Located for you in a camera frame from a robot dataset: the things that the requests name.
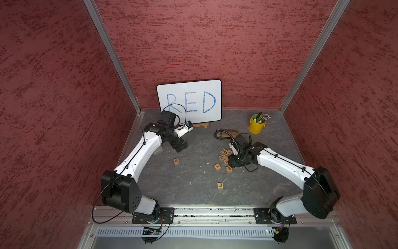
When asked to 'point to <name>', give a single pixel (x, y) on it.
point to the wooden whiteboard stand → (203, 124)
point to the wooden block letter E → (229, 169)
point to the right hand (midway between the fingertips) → (233, 166)
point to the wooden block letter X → (217, 167)
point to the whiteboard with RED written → (197, 101)
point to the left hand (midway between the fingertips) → (178, 141)
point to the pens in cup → (260, 118)
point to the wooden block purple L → (222, 157)
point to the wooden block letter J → (220, 185)
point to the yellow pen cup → (257, 123)
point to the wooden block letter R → (176, 161)
